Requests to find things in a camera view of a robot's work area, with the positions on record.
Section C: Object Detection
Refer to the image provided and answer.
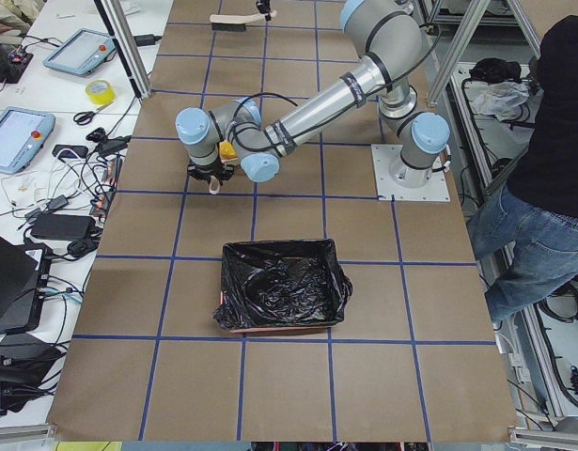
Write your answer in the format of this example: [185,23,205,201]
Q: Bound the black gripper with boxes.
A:
[187,161,215,188]

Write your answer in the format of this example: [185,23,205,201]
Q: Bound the beige plastic dustpan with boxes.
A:
[208,158,235,194]

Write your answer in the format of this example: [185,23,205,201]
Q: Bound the yellow sponge trash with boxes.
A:
[218,141,237,161]

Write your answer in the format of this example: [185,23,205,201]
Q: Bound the beige hand brush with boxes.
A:
[209,10,277,32]

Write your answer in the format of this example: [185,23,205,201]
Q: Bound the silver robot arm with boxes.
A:
[175,1,450,194]

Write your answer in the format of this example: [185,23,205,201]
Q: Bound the bin with black bag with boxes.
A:
[213,239,353,332]

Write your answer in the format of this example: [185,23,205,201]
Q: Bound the yellow tape roll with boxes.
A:
[85,79,116,105]

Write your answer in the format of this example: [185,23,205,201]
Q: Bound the black power adapter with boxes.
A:
[30,214,96,241]

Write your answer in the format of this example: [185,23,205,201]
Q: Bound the far blue teach pendant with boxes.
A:
[43,28,116,76]

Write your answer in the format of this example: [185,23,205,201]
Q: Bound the blue teach pendant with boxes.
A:
[0,107,55,174]
[43,28,116,76]

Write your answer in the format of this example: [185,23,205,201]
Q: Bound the near blue teach pendant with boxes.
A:
[0,107,55,174]

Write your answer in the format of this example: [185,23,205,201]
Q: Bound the black laptop computer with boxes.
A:
[0,236,53,334]

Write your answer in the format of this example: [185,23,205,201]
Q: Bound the person in black shirt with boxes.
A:
[467,15,578,322]

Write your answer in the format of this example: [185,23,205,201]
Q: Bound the black handled scissors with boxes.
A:
[72,102,111,126]

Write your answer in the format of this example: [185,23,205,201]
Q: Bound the aluminium frame post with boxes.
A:
[94,0,151,99]

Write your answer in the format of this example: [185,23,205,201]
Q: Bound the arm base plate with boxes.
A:
[371,144,450,203]

